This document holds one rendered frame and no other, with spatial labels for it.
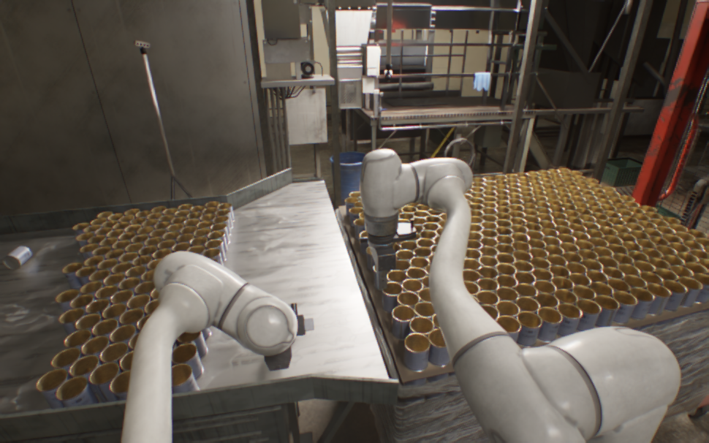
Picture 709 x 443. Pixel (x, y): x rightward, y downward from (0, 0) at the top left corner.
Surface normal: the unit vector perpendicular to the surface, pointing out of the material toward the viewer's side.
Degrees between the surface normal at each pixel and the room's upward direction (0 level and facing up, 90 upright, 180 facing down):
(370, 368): 0
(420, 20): 90
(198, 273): 23
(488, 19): 90
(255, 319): 40
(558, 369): 11
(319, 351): 0
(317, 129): 90
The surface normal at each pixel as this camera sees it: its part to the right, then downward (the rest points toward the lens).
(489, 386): -0.68, -0.41
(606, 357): 0.01, -0.81
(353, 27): 0.19, 0.59
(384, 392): -0.10, 0.47
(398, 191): 0.35, 0.42
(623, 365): 0.11, -0.64
